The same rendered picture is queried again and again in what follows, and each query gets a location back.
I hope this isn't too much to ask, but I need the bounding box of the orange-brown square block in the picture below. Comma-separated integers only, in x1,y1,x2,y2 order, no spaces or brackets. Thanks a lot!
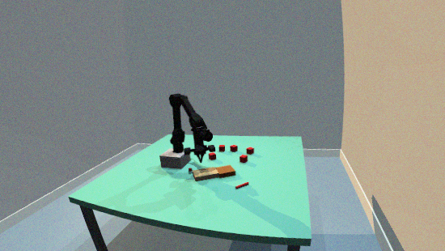
216,164,236,179

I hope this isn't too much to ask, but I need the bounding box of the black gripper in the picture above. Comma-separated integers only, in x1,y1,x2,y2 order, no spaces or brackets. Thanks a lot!
184,140,215,163

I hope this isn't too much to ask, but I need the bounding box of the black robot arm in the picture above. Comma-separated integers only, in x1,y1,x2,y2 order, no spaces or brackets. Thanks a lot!
169,94,213,155

